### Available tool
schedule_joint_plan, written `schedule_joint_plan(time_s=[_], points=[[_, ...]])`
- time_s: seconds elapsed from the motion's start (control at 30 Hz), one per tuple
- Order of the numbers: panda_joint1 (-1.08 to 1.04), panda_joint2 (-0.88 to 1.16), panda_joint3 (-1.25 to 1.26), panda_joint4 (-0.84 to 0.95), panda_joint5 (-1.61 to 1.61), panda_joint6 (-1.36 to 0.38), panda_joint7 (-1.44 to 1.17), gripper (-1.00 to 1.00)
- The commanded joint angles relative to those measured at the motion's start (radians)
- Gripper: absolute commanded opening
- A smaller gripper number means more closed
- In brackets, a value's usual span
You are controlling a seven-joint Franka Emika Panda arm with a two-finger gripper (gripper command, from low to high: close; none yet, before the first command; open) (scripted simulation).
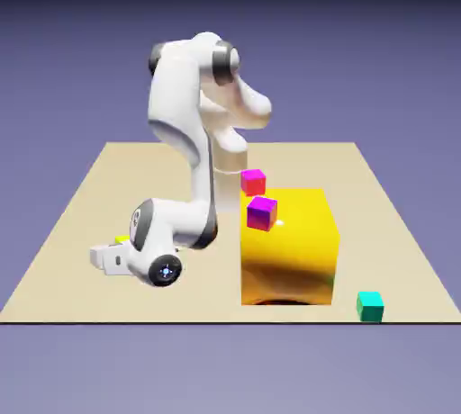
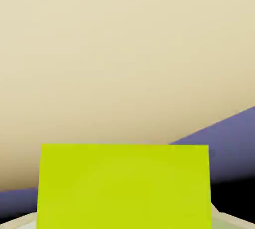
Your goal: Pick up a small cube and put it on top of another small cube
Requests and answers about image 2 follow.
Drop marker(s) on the small yellow-green cube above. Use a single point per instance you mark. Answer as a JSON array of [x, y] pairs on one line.
[[123, 187]]

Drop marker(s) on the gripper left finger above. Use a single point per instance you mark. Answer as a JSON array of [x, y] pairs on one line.
[[20, 222]]

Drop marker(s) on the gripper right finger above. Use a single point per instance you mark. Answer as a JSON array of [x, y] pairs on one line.
[[227, 221]]

